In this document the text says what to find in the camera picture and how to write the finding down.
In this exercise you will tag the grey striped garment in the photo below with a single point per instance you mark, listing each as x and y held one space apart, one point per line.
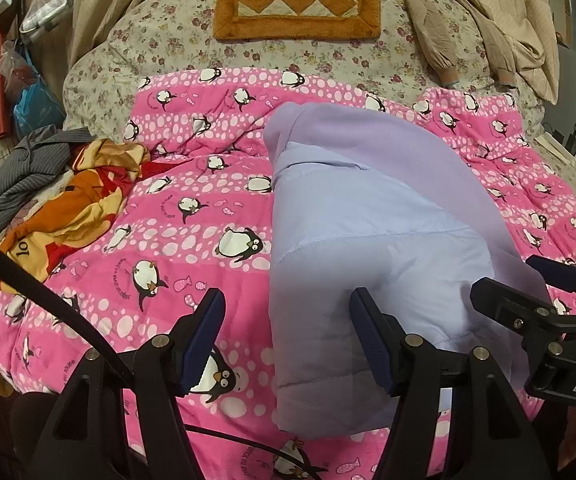
28 170

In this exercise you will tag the floral bed sheet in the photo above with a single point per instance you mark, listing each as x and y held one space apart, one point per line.
168 45

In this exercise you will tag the orange cartoon print blanket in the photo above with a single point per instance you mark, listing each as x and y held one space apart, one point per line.
78 205

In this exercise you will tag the blue plastic bag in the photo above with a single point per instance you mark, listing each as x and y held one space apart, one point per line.
38 107

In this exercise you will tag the orange checkered mat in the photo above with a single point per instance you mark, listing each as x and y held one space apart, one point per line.
298 5

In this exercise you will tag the beige curtain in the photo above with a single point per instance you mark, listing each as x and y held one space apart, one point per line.
103 5

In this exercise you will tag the beige garment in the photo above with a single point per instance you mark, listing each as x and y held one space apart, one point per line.
443 25

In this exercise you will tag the white power strip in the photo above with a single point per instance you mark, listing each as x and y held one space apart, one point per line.
560 142

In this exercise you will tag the lavender padded jacket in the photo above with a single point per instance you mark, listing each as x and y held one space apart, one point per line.
368 240

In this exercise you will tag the beige quilted cloth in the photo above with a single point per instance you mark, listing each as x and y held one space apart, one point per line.
523 15

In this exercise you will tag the pink penguin print blanket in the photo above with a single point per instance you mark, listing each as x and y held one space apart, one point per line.
178 170

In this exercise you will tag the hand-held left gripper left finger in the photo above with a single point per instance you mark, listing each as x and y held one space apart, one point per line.
203 340

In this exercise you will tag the clear plastic bag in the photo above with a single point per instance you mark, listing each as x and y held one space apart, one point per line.
45 10

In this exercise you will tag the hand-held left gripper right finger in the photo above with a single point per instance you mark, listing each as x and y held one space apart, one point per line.
373 340

